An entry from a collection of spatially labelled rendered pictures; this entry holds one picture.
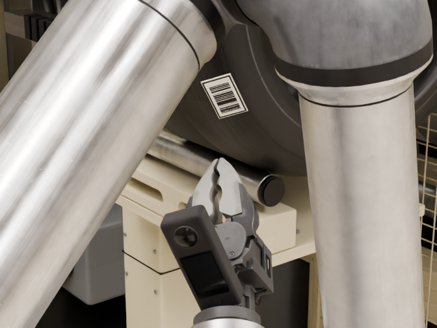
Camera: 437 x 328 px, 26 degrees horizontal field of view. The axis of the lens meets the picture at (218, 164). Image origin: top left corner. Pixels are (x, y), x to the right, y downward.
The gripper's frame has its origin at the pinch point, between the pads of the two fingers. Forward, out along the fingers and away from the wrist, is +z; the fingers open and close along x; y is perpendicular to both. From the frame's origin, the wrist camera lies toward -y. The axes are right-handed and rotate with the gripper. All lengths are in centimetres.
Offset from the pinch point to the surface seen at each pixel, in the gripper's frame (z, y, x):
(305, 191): 26, 46, -4
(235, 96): 12.8, 3.9, 1.0
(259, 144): 11.8, 13.2, 0.3
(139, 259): 25, 54, -40
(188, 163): 20.0, 23.4, -15.0
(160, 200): 19.4, 29.9, -23.0
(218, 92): 13.1, 2.7, -0.8
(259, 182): 10.7, 20.0, -2.5
